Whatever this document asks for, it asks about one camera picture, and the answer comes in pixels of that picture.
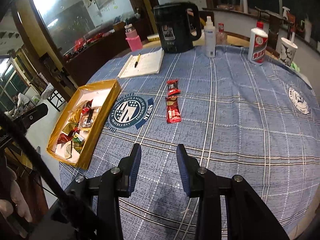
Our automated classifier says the white red liquor bottle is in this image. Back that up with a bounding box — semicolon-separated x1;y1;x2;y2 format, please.
247;21;268;64

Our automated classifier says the white patterned paper cup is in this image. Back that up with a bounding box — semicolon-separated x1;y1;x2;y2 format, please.
279;37;298;67

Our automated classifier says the red long snack packet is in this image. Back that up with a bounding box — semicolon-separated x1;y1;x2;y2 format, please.
165;96;181;124

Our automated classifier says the small red candy packet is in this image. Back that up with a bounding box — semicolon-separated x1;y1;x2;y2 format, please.
167;79;181;96

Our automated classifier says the black electric kettle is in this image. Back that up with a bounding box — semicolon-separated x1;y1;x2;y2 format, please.
153;2;202;54

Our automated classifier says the white spray bottle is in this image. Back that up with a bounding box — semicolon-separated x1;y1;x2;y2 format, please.
204;16;216;58

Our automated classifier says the green pea snack packet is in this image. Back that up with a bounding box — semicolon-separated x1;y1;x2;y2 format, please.
72;133;85;154

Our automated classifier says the person's left hand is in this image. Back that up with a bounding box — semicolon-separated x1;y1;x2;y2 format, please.
1;166;33;239

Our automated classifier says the small clear red-capped bottle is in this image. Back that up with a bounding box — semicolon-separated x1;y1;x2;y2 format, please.
216;23;227;45

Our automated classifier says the blue plaid tablecloth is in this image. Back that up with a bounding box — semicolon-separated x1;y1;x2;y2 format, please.
60;46;319;239

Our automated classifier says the seated person in background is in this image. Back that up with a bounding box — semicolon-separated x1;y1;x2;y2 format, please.
12;93;30;117

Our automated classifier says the red candy wrapper packet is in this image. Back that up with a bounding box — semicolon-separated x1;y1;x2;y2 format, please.
81;100;93;115

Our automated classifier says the pink sleeved water bottle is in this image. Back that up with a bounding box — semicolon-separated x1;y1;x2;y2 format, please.
125;24;143;51

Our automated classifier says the clear cracker packet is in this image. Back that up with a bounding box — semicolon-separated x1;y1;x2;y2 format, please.
68;108;82;128

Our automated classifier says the dark wooden cabinet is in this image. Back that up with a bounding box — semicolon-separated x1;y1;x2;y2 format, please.
65;29;129;86

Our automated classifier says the dark wooden chair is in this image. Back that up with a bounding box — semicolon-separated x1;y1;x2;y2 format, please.
41;83;66;112

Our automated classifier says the black yellow pen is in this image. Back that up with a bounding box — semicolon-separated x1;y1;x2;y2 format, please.
134;54;141;68

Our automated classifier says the white small snack packet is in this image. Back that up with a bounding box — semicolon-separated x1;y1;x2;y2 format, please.
64;140;73;159

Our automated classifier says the yellow cracker packet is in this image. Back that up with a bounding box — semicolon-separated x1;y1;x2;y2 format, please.
79;107;100;129

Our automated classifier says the white open notebook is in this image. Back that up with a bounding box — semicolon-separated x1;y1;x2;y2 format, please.
117;48;164;79

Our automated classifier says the dark red snack packet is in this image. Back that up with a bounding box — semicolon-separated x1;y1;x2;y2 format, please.
57;128;78;144

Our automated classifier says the gold cardboard box tray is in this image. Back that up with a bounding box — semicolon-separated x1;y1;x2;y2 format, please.
47;79;121;170

